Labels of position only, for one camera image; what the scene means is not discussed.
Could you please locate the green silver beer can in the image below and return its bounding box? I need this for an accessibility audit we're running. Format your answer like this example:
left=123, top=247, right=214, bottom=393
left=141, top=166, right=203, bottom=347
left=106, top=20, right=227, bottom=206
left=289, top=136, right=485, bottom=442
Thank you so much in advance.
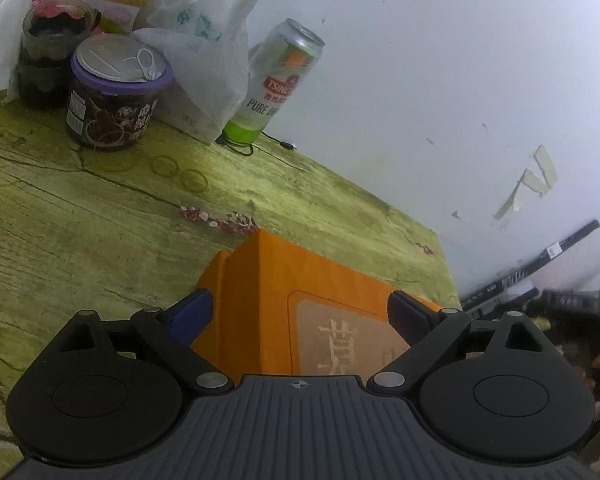
left=222, top=17, right=326, bottom=145

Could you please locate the wood-pattern desktop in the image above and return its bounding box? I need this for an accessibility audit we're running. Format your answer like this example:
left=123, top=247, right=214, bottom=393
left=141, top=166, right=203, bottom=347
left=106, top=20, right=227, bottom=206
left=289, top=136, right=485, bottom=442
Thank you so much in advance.
left=0, top=92, right=463, bottom=461

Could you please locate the large yellow rubber band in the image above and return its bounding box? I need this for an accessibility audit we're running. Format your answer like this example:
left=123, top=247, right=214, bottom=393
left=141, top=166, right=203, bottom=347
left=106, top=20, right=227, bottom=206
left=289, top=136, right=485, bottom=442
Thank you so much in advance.
left=87, top=152, right=141, bottom=173

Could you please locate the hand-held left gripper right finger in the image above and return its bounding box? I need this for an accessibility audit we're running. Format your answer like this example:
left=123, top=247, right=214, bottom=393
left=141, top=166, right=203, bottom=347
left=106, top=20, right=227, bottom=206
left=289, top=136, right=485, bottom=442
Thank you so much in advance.
left=368, top=290, right=551, bottom=397

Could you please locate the white plastic bag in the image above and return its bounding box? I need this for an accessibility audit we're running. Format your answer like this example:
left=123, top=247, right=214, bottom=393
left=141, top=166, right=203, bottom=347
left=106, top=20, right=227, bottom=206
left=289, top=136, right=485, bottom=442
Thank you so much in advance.
left=132, top=0, right=287, bottom=147

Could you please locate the dark glass jar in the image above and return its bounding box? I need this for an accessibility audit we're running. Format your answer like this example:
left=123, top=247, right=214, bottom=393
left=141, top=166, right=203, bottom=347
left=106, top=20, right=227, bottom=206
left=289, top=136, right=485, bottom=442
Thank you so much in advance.
left=17, top=0, right=103, bottom=110

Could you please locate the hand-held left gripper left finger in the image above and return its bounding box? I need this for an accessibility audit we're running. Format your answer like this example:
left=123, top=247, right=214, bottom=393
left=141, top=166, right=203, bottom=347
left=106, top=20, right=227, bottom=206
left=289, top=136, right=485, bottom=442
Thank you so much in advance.
left=57, top=287, right=232, bottom=397

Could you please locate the thin black cable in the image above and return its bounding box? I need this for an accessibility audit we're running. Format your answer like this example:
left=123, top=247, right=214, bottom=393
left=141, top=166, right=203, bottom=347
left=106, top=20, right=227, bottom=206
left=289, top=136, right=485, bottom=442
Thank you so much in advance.
left=215, top=131, right=297, bottom=157

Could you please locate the black metal bar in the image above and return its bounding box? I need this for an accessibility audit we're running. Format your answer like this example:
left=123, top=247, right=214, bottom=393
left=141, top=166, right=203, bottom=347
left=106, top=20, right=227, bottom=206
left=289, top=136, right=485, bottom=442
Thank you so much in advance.
left=467, top=287, right=540, bottom=318
left=460, top=220, right=600, bottom=306

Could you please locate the orange printed box lid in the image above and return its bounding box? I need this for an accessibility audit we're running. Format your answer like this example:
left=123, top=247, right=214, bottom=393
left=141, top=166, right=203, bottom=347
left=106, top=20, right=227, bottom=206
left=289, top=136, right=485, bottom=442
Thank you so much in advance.
left=190, top=228, right=463, bottom=378

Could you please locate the peeling wall tape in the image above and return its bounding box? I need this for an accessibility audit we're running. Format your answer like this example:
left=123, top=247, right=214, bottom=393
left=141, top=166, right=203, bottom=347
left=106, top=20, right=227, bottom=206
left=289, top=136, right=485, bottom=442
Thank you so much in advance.
left=494, top=145, right=558, bottom=221

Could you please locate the purple-rimmed brown can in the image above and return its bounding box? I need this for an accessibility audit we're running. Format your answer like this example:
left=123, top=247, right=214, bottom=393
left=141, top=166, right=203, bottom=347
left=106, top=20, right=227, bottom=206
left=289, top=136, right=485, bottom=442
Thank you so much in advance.
left=65, top=34, right=173, bottom=152

